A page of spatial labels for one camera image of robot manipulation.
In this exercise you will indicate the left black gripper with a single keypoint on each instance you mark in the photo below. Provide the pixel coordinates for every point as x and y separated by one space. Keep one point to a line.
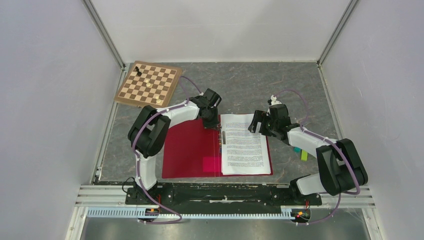
215 123

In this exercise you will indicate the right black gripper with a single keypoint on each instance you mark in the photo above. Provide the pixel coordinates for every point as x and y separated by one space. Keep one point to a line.
261 116

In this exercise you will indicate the printed text paper sheet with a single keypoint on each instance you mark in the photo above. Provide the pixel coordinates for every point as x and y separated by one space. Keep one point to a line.
244 153

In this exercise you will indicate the red clip file folder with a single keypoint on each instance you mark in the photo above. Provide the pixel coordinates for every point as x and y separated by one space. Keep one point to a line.
192 151

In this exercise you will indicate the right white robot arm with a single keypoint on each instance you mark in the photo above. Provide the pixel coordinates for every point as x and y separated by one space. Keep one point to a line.
340 168

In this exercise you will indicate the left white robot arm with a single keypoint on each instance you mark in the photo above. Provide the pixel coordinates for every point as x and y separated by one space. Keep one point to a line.
148 133

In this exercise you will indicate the silver folder clip mechanism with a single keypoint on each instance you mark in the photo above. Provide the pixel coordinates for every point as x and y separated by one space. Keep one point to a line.
223 137

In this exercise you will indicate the yellow marker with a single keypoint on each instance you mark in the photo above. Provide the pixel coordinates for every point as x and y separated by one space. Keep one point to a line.
304 156

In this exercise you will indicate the wooden chessboard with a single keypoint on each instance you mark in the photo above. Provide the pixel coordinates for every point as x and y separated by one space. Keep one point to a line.
134 92

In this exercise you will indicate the black chess piece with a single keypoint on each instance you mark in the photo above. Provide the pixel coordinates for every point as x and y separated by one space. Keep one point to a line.
138 72

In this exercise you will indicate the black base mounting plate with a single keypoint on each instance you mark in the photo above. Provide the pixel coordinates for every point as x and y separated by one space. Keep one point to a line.
220 198

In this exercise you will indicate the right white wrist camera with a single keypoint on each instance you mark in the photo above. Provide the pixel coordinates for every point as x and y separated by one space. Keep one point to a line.
273 101

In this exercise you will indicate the left aluminium frame post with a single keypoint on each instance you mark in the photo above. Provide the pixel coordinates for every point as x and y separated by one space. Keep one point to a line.
91 9

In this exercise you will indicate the aluminium frame post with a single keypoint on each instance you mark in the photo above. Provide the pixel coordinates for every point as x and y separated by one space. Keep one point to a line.
352 4
91 9

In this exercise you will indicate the right aluminium frame post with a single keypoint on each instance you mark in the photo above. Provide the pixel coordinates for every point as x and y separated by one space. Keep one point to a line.
352 4

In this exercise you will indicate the white slotted cable duct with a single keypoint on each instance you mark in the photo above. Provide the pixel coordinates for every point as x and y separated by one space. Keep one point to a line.
142 213

